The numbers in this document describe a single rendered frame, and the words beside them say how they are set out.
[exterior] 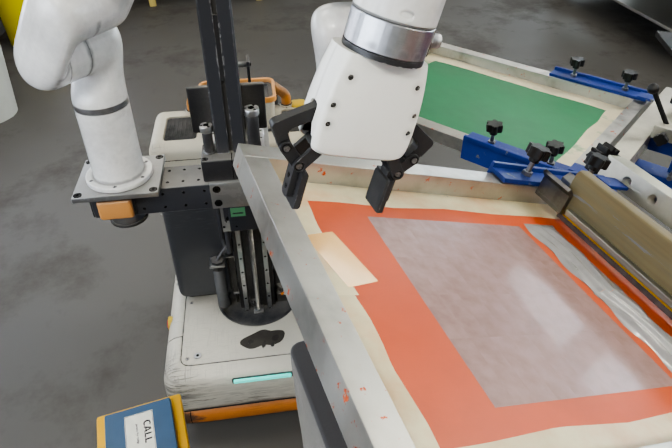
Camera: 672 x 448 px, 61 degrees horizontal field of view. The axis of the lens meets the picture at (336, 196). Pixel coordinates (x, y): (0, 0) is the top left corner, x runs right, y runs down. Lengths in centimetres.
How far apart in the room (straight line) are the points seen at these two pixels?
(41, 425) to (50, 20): 164
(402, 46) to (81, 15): 56
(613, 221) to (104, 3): 86
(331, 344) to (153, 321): 196
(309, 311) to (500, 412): 22
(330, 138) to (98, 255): 242
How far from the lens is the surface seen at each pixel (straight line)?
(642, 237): 101
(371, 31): 48
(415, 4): 48
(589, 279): 97
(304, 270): 63
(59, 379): 241
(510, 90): 198
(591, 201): 107
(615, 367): 82
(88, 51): 103
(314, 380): 101
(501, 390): 67
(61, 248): 298
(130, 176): 116
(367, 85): 50
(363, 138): 52
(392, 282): 73
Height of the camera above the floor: 176
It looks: 36 degrees down
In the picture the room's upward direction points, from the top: straight up
